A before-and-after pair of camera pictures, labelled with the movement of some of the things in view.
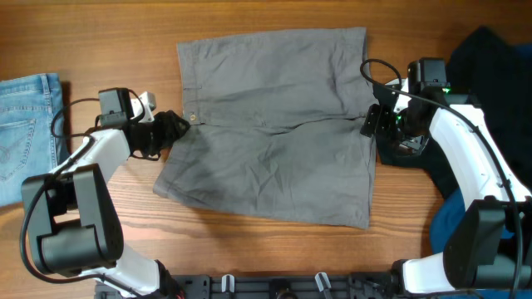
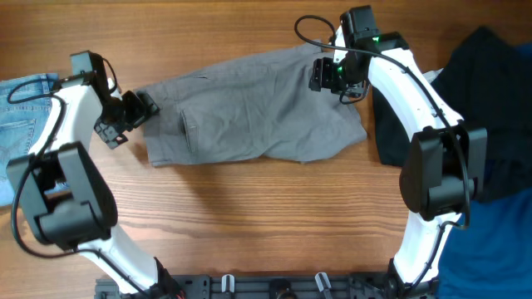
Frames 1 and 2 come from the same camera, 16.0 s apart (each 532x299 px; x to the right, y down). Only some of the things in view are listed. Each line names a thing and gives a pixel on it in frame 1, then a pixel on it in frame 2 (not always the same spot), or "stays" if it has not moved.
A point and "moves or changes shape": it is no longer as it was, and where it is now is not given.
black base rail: [278, 286] stays
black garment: [489, 71] stays
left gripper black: [165, 129] → [135, 110]
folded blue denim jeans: [32, 134] stays
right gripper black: [375, 120] → [322, 75]
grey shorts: [275, 122] moves or changes shape
